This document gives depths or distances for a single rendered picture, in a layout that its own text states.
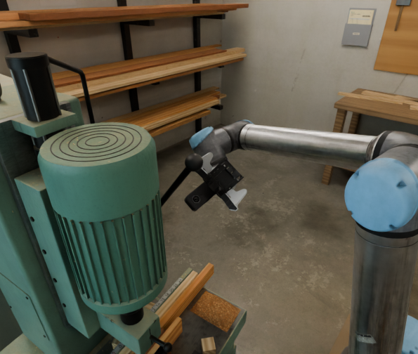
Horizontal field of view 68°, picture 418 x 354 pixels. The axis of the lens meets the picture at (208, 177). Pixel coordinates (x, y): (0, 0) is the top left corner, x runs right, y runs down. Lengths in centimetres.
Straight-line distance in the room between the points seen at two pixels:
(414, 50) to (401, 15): 33
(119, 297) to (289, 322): 160
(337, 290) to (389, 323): 157
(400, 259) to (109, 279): 52
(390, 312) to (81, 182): 64
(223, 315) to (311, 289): 141
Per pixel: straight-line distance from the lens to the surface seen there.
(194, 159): 57
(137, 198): 48
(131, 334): 77
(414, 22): 350
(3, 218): 69
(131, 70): 282
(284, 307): 217
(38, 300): 84
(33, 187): 60
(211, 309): 96
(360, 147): 78
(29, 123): 59
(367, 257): 69
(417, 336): 112
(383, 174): 59
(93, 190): 46
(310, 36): 380
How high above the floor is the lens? 170
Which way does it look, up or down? 31 degrees down
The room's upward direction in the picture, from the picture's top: straight up
